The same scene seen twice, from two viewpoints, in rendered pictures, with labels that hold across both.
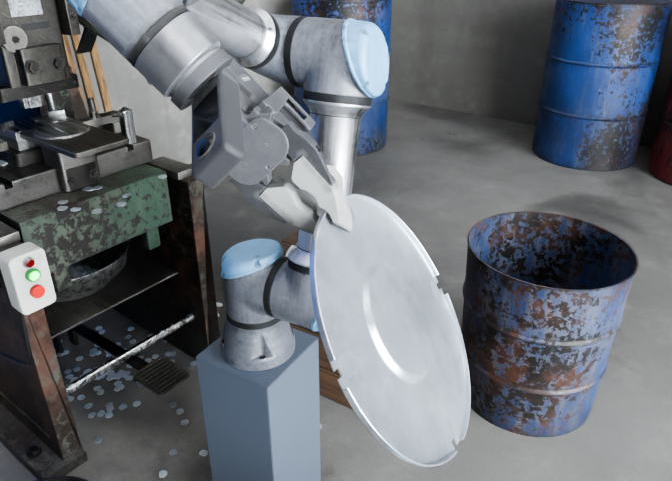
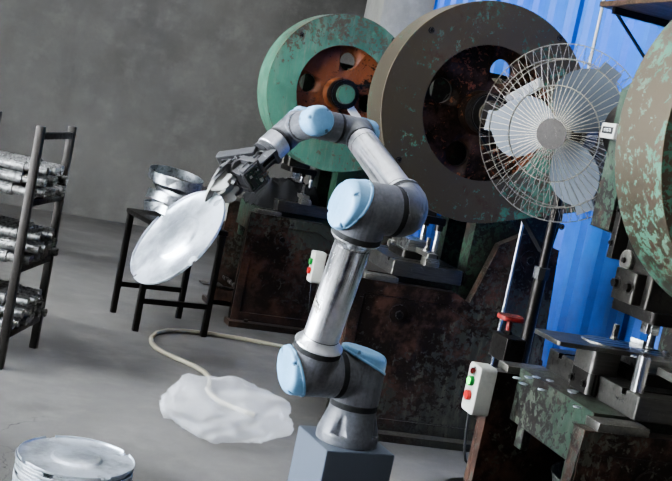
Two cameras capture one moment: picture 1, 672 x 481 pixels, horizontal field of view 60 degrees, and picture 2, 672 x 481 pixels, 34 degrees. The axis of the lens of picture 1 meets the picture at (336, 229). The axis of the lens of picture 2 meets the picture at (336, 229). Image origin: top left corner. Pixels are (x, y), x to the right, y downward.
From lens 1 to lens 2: 3.06 m
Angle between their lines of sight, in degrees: 117
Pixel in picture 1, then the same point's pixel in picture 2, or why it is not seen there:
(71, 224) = (536, 396)
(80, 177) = (577, 378)
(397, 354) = (165, 234)
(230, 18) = (371, 170)
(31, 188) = (567, 369)
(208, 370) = not seen: hidden behind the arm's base
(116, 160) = (611, 393)
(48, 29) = not seen: hidden behind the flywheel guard
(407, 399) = (152, 246)
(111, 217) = (552, 416)
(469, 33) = not seen: outside the picture
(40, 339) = (474, 449)
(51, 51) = (630, 276)
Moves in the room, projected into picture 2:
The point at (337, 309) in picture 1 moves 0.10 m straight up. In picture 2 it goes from (181, 208) to (189, 170)
